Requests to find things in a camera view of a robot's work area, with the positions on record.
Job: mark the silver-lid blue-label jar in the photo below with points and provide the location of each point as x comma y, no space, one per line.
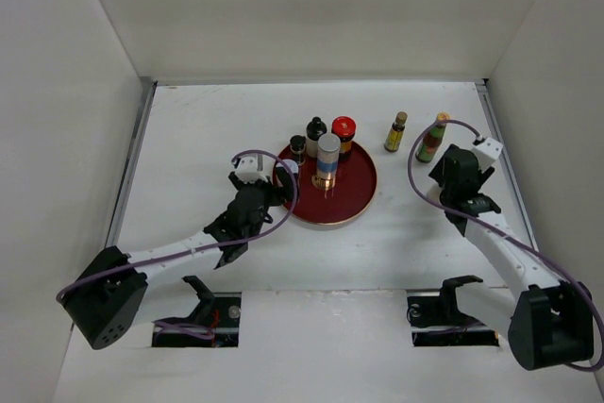
328,151

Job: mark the black-cap pepper shaker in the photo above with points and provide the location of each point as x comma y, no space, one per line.
297,148

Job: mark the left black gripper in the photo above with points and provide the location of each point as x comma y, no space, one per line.
276,193

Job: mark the aluminium table rail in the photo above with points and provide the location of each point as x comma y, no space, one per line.
518,203
149,86

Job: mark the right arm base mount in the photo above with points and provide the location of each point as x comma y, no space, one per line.
436,320

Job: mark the green-label red sauce bottle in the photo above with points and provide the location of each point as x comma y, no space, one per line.
432,140

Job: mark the white-lid dark spice jar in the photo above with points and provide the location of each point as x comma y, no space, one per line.
286,175

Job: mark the grey-top white salt grinder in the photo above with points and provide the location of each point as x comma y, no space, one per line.
433,195

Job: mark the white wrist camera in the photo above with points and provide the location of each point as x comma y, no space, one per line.
487,151
249,168

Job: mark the small yellow-label oil bottle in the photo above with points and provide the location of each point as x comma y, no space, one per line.
396,132

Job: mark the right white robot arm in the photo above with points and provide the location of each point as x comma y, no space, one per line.
549,318

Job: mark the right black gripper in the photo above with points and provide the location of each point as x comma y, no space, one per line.
437,171

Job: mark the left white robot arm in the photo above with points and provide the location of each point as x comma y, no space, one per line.
116,289

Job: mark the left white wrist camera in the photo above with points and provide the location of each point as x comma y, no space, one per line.
249,168

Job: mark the black-top white salt grinder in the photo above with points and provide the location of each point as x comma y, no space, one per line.
315,129

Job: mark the red round lacquer tray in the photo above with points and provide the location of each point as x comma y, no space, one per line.
355,186

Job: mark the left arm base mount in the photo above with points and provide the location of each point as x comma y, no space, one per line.
214,321

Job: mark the left aluminium table rail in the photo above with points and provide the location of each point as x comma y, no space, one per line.
149,86

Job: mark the red-lid chili sauce jar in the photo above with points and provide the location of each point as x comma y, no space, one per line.
344,128

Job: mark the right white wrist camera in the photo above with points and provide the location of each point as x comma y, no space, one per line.
487,151

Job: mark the right aluminium table rail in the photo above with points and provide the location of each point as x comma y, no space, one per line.
518,203

